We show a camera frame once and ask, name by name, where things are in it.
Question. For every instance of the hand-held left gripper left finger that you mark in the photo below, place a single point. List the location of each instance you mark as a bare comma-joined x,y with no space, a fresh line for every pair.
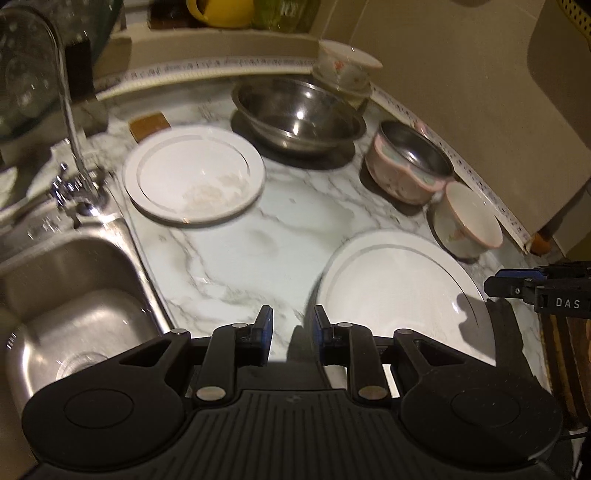
266,332

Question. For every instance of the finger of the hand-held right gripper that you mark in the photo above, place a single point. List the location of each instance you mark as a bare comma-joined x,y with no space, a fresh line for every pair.
505,287

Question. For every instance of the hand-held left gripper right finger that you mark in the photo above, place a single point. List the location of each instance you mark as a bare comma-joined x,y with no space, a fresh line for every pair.
318,332

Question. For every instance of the white bowl with pink rim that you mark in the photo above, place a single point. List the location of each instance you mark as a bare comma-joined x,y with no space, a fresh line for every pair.
471,219

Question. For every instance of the white plate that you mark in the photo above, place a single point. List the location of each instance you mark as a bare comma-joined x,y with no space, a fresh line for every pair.
401,286
194,175

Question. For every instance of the pink bowl with steel liner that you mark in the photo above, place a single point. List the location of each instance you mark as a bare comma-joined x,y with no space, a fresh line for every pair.
406,161

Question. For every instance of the large steel bowl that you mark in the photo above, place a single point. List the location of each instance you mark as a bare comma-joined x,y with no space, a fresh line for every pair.
298,115

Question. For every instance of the small orange object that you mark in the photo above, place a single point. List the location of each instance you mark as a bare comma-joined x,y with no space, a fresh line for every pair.
540,244

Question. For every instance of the wooden board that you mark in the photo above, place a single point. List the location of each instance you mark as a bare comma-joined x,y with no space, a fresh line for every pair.
568,369

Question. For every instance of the stainless steel sink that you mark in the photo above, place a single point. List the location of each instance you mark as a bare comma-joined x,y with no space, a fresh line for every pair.
69,300

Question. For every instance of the brown sponge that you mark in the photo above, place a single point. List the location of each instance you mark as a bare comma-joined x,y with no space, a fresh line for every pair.
148,124

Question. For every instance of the clear plastic container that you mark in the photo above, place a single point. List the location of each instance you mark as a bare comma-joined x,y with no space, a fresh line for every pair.
344,92

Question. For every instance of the chrome faucet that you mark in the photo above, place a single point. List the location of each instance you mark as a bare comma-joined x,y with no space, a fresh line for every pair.
76,152

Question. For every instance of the white floral bowl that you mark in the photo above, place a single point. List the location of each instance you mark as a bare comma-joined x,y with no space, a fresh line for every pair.
346,60

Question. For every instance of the green glass jar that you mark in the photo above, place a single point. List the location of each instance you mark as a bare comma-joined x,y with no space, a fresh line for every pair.
281,14

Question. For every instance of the yellow mug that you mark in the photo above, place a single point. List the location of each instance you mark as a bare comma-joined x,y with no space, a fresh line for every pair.
221,9

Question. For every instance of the dark glass jar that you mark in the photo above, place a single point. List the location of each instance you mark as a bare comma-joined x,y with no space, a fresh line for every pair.
166,14

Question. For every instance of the glass pot lid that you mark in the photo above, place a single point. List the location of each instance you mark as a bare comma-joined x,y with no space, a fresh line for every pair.
23,83

